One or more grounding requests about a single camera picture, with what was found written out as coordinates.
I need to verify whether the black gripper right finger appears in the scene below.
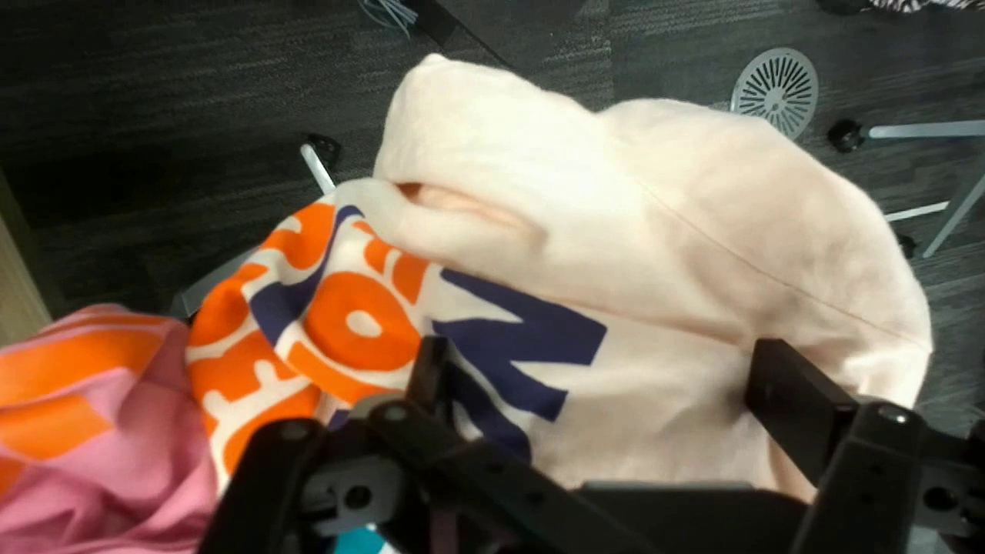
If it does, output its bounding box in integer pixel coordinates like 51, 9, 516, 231
740, 334, 985, 554

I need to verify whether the black mesh office chair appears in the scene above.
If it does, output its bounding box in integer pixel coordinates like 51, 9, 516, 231
291, 114, 985, 263

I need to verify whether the pink shirt with orange print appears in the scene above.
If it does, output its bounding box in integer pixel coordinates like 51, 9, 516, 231
0, 303, 228, 554

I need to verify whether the round floor grille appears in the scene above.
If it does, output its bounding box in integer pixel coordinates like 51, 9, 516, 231
725, 45, 821, 143

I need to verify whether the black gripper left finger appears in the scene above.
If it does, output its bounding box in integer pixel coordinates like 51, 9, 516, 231
198, 331, 617, 554

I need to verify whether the peach shirt with orange print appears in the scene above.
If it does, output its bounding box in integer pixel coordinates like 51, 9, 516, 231
180, 52, 935, 505

